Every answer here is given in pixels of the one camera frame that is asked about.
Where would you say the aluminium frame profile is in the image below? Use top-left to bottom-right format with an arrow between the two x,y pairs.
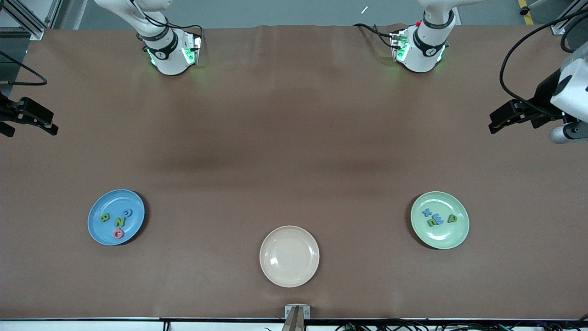
550,0 -> 584,36
0,0 -> 63,41

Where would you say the green plate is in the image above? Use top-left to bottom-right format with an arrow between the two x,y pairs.
410,191 -> 470,250

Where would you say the blue plate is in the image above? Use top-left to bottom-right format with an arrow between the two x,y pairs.
87,189 -> 146,246

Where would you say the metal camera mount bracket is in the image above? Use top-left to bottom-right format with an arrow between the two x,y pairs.
281,304 -> 311,331

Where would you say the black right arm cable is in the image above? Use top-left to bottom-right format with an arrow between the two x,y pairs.
0,0 -> 204,87

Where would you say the brown table mat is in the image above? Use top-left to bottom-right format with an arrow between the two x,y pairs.
0,24 -> 588,320

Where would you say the metal connector bracket green light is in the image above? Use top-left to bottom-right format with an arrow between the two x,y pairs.
181,33 -> 203,66
390,29 -> 410,63

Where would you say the black left arm base cable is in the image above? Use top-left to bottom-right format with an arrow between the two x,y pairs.
354,23 -> 396,49

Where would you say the beige plate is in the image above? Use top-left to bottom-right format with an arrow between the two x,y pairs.
259,225 -> 320,288

